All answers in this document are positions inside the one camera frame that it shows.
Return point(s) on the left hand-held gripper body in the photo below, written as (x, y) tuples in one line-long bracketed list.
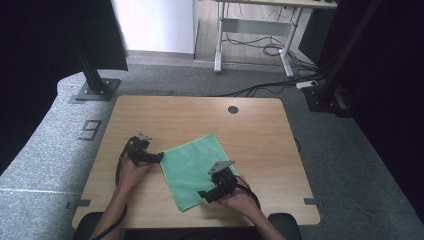
[(138, 150)]

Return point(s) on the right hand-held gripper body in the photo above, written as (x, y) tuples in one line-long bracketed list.
[(223, 181)]

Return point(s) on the green microfibre cloth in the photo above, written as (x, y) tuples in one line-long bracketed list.
[(186, 166)]

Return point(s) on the person's left hand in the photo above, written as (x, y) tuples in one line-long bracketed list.
[(130, 173)]

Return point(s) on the person's right hand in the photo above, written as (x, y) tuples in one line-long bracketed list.
[(241, 201)]

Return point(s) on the dark round table grommet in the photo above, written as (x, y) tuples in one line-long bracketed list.
[(233, 109)]

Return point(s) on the black metal stand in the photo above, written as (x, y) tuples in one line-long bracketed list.
[(328, 91), (97, 87)]

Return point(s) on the grey tape strip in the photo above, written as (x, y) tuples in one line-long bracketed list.
[(80, 203)]

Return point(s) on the white panel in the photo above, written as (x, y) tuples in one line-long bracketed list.
[(153, 25)]

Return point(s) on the white power strip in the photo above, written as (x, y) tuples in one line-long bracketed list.
[(306, 84)]

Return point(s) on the black curtain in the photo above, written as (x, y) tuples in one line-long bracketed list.
[(33, 66), (393, 100)]

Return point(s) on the white desk frame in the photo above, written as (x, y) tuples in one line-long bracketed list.
[(255, 27)]

